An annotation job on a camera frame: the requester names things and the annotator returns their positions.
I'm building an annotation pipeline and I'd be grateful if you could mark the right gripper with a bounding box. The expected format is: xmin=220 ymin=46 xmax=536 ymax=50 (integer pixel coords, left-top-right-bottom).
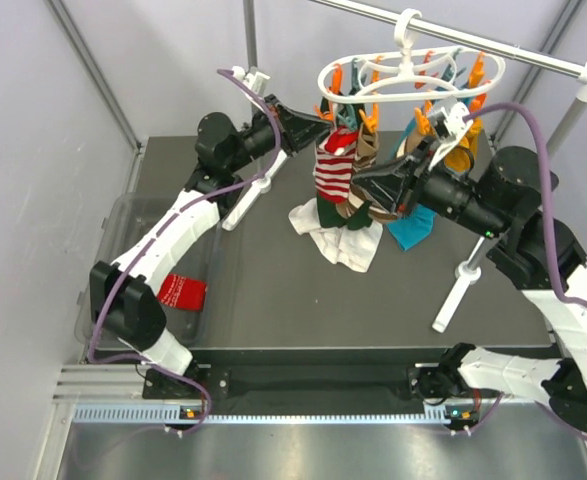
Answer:
xmin=351 ymin=135 xmax=506 ymax=242

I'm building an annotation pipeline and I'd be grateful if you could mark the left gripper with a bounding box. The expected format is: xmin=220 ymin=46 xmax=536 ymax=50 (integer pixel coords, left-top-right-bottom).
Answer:
xmin=226 ymin=94 xmax=332 ymax=174

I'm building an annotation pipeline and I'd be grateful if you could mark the red white striped sock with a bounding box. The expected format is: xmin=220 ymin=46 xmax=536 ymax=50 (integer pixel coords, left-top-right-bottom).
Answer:
xmin=313 ymin=127 xmax=358 ymax=204

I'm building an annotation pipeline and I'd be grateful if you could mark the brown white striped sock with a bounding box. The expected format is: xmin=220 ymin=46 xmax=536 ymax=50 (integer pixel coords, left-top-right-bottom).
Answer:
xmin=368 ymin=129 xmax=424 ymax=219

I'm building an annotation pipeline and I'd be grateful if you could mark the orange sock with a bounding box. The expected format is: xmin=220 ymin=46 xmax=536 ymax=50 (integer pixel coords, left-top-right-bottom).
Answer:
xmin=444 ymin=134 xmax=477 ymax=175
xmin=468 ymin=117 xmax=483 ymax=138

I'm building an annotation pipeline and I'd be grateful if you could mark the white clip hanger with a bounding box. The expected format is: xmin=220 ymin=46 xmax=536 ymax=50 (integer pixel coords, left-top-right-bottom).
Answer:
xmin=315 ymin=8 xmax=506 ymax=127

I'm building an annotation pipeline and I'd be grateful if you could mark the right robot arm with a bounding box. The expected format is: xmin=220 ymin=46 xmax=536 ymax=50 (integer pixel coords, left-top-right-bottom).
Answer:
xmin=353 ymin=142 xmax=587 ymax=434

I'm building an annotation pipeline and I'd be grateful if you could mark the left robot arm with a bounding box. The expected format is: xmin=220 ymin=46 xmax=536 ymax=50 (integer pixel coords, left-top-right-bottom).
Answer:
xmin=89 ymin=95 xmax=331 ymax=397

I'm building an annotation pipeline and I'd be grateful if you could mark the blue sock pair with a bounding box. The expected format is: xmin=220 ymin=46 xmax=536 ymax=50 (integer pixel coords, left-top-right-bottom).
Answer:
xmin=387 ymin=205 xmax=436 ymax=251

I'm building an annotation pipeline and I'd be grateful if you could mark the green white sock pair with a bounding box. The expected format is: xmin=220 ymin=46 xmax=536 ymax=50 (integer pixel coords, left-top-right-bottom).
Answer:
xmin=288 ymin=198 xmax=383 ymax=273

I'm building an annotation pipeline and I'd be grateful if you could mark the clear plastic bin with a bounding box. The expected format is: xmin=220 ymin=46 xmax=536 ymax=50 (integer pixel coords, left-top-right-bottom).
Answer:
xmin=96 ymin=194 xmax=222 ymax=347

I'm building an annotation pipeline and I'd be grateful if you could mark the metal clothes rack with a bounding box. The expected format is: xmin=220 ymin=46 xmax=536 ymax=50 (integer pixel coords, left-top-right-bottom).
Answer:
xmin=221 ymin=0 xmax=587 ymax=332

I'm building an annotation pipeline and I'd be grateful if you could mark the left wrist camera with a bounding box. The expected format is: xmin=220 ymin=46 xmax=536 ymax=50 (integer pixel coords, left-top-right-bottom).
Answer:
xmin=242 ymin=67 xmax=271 ymax=97

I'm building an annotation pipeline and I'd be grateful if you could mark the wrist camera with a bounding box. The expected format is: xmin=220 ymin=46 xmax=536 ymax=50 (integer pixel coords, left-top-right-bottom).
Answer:
xmin=242 ymin=67 xmax=271 ymax=97
xmin=426 ymin=96 xmax=473 ymax=170

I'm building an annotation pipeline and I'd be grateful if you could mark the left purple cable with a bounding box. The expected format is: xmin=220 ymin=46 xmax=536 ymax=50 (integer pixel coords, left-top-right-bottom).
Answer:
xmin=86 ymin=67 xmax=280 ymax=419

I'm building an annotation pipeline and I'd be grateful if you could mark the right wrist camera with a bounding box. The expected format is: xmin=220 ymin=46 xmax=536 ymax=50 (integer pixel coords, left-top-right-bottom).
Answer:
xmin=426 ymin=96 xmax=473 ymax=170

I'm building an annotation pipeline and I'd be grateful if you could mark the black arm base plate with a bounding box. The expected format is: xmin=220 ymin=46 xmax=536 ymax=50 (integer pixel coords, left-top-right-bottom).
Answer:
xmin=141 ymin=362 xmax=484 ymax=401

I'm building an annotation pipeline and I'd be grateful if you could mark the slotted cable duct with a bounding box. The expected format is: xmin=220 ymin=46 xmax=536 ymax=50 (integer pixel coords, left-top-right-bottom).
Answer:
xmin=72 ymin=402 xmax=479 ymax=425

